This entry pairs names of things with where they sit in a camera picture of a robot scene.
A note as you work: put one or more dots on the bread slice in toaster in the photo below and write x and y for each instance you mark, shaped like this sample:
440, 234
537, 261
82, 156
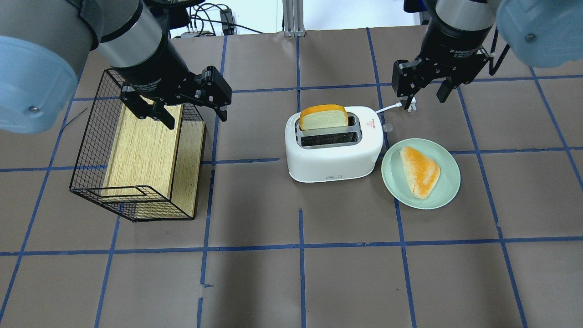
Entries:
323, 116

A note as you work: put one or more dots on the triangular bread on plate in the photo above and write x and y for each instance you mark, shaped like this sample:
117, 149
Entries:
421, 172

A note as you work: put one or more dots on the light green plate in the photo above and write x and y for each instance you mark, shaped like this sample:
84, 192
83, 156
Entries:
447, 186

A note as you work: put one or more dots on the aluminium frame post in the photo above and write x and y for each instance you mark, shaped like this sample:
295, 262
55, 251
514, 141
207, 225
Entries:
293, 22

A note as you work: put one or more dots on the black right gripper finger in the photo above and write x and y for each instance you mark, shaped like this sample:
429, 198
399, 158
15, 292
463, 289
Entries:
406, 81
447, 86

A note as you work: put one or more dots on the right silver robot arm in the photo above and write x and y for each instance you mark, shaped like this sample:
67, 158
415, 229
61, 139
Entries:
541, 33

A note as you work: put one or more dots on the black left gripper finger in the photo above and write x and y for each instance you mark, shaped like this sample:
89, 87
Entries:
141, 109
213, 91

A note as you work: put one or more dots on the black wire basket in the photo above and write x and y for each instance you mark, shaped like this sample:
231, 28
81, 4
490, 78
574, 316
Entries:
97, 142

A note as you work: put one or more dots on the white two-slot toaster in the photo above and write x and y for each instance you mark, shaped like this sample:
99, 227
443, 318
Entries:
331, 154

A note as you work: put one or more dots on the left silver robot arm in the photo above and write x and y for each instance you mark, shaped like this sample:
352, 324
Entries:
44, 45

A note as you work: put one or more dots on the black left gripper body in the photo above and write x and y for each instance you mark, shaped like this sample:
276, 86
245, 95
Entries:
154, 68

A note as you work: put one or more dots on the wooden shelf in basket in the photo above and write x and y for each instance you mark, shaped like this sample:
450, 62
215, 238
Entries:
153, 172

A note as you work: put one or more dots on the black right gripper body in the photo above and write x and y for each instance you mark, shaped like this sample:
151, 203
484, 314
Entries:
455, 47

